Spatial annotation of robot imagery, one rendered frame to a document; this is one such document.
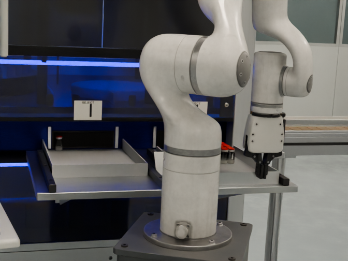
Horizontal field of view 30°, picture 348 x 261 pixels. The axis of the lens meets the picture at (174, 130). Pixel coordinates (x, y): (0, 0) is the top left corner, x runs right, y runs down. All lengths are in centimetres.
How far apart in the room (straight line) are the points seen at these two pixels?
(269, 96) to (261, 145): 13
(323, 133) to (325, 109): 520
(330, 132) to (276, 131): 71
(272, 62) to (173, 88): 42
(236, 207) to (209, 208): 86
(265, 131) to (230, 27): 49
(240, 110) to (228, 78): 87
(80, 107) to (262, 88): 60
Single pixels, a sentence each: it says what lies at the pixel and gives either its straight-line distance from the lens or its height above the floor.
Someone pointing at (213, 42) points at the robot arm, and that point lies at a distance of 127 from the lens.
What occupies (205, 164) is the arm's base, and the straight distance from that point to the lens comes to 131.
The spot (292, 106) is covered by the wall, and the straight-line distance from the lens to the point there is 739.
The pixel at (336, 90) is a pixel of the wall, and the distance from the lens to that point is 762.
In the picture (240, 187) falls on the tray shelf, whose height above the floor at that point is 88.
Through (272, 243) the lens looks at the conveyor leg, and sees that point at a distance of 247.
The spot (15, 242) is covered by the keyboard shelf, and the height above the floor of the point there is 80.
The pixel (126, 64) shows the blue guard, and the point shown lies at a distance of 200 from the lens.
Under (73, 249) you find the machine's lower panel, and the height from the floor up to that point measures 58.
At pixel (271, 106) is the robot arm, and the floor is 110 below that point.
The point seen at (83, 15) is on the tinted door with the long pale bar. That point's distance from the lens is 198.
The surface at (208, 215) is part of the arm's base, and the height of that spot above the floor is 92.
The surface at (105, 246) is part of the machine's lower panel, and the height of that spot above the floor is 58.
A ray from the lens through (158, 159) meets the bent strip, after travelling 182.
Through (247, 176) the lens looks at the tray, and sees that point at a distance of 176.
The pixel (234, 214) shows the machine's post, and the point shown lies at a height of 67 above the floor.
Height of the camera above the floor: 133
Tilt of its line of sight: 10 degrees down
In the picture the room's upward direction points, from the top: 3 degrees clockwise
